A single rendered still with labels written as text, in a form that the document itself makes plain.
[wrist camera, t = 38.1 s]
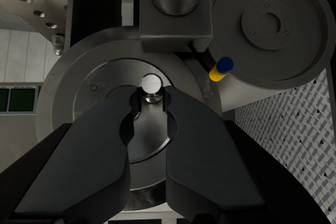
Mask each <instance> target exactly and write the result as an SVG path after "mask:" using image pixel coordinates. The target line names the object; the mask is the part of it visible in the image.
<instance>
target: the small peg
mask: <svg viewBox="0 0 336 224"><path fill-rule="evenodd" d="M139 87H140V90H141V93H142V95H143V97H144V99H145V100H146V101H147V102H149V103H157V102H158V101H160V100H161V98H162V96H163V87H164V83H163V80H162V78H161V77H160V76H159V75H157V74H155V73H147V74H145V75H144V76H143V77H142V78H141V79H140V82H139Z"/></svg>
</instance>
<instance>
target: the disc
mask: <svg viewBox="0 0 336 224"><path fill-rule="evenodd" d="M123 39H138V40H140V26H135V25H127V26H117V27H112V28H108V29H104V30H101V31H98V32H96V33H93V34H91V35H89V36H87V37H85V38H83V39H82V40H80V41H79V42H77V43H76V44H74V45H73V46H72V47H70V48H69V49H68V50H67V51H66V52H65V53H64V54H63V55H62V56H61V57H60V58H59V59H58V60H57V62H56V63H55V64H54V65H53V67H52V68H51V70H50V71H49V73H48V75H47V76H46V78H45V80H44V82H43V85H42V87H41V90H40V93H39V96H38V100H37V105H36V112H35V130H36V137H37V142H38V143H39V142H41V141H42V140H43V139H44V138H46V137H47V136H48V135H49V134H51V133H52V132H53V131H52V124H51V111H52V103H53V98H54V95H55V92H56V89H57V87H58V84H59V82H60V80H61V79H62V77H63V75H64V74H65V72H66V71H67V70H68V68H69V67H70V66H71V65H72V64H73V63H74V62H75V61H76V60H77V59H78V58H79V57H80V56H82V55H83V54H84V53H86V52H87V51H89V50H91V49H93V48H94V47H97V46H99V45H101V44H104V43H107V42H111V41H115V40H123ZM173 53H175V54H176V55H177V56H178V57H180V58H181V59H182V60H183V61H184V62H185V63H186V65H187V66H188V67H189V68H190V70H191V71H192V73H193V74H194V76H195V78H196V80H197V82H198V84H199V87H200V90H201V93H202V97H203V103H204V104H205V105H207V106H208V107H210V108H211V109H212V110H214V111H215V112H216V113H217V114H218V115H219V116H221V117H222V103H221V97H220V93H219V89H218V86H217V84H216V82H215V81H213V80H211V79H210V76H209V73H208V72H207V71H206V70H205V69H204V68H203V67H202V66H201V65H200V63H199V62H198V60H197V59H196V57H195V56H194V54H193V53H192V52H173ZM166 202H167V200H166V179H165V180H164V181H162V182H160V183H158V184H155V185H153V186H150V187H147V188H142V189H137V190H130V191H129V200H128V204H127V206H126V207H125V209H124V210H123V211H139V210H145V209H149V208H153V207H156V206H159V205H161V204H164V203H166Z"/></svg>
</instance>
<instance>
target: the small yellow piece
mask: <svg viewBox="0 0 336 224"><path fill-rule="evenodd" d="M187 46H188V47H189V49H190V50H191V51H192V53H193V54H194V56H195V58H196V59H197V61H198V62H199V63H200V65H201V66H202V67H203V68H204V69H205V70H206V71H207V72H208V73H209V77H210V79H211V80H213V81H215V82H218V81H220V80H221V79H222V78H223V77H224V76H226V75H227V74H228V73H229V72H230V70H231V69H232V68H233V66H234V62H233V60H232V59H231V58H229V57H222V58H221V59H220V60H219V61H218V62H217V63H216V64H215V65H214V67H213V68H212V69H211V68H209V67H208V66H207V64H206V63H205V62H204V61H203V59H202V58H201V56H200V55H199V53H198V52H197V50H196V49H195V47H194V46H193V45H192V44H189V45H187Z"/></svg>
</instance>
